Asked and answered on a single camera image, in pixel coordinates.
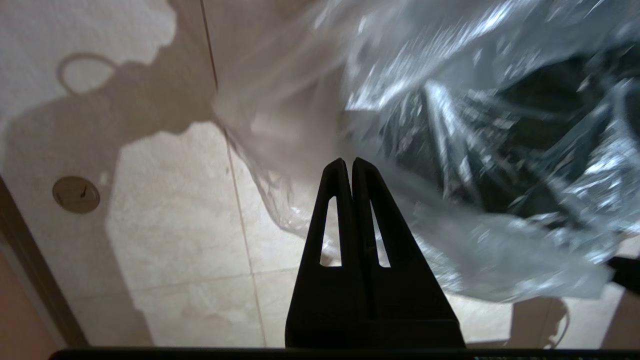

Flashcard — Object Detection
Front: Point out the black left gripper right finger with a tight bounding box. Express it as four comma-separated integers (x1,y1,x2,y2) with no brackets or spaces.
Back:
351,157,467,348

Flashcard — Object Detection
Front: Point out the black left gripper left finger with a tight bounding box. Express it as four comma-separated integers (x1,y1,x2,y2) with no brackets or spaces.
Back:
285,158,369,348

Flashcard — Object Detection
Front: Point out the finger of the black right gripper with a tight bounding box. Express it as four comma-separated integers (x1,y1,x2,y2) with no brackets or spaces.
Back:
606,255,640,297

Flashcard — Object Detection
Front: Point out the clear plastic trash bag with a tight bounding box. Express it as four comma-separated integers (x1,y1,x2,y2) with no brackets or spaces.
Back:
212,0,640,304

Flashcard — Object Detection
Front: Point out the round metal floor drain cover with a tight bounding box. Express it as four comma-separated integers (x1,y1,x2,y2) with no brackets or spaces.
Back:
52,176,101,215

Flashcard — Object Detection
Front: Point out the dark wooden baseboard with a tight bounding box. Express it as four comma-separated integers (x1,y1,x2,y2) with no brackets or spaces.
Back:
0,175,90,349

